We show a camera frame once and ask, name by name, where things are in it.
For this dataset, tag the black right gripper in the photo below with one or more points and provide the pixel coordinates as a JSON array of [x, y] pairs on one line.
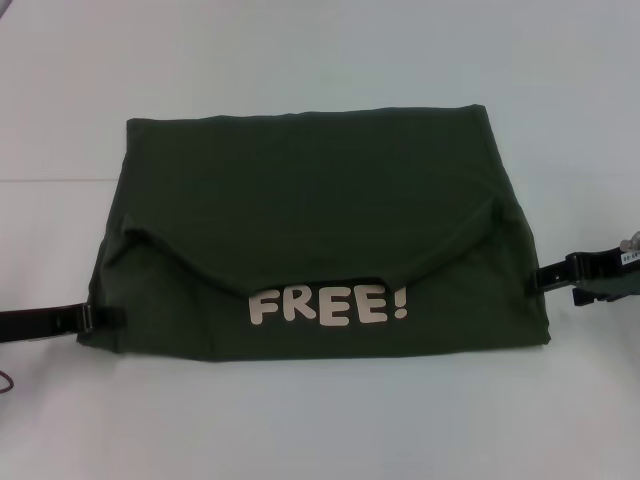
[[612, 272]]

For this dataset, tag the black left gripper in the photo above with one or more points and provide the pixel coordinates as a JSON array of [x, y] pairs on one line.
[[30, 324]]

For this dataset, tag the dark green t-shirt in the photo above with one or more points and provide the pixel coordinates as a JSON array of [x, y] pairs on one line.
[[320, 225]]

